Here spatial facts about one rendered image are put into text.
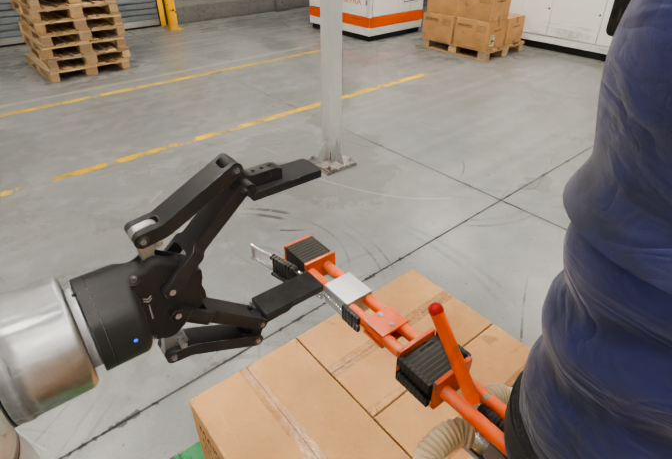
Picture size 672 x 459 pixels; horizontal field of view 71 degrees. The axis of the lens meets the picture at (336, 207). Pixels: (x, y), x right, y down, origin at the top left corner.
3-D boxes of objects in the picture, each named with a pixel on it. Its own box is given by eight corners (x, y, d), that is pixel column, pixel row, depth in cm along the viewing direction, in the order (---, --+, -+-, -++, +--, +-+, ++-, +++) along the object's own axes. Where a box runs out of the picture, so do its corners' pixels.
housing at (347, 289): (373, 307, 90) (373, 289, 88) (345, 323, 87) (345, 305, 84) (349, 287, 95) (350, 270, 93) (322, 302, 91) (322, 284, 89)
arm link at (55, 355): (10, 366, 38) (88, 332, 41) (30, 452, 32) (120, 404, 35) (-37, 280, 33) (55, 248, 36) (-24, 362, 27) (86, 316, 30)
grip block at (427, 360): (470, 380, 76) (476, 355, 73) (429, 413, 71) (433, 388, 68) (432, 348, 82) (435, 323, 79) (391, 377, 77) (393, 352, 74)
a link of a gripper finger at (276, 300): (266, 314, 45) (266, 320, 46) (324, 285, 49) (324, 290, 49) (251, 297, 47) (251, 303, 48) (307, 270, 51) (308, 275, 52)
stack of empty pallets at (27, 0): (136, 68, 648) (112, -39, 579) (49, 83, 588) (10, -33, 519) (106, 50, 732) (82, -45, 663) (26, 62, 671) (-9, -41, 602)
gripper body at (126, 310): (55, 258, 36) (173, 217, 41) (86, 336, 40) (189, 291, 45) (80, 314, 31) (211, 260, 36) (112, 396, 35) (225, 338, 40)
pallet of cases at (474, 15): (522, 50, 732) (535, -14, 684) (484, 61, 675) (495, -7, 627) (459, 37, 810) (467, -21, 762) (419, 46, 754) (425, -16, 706)
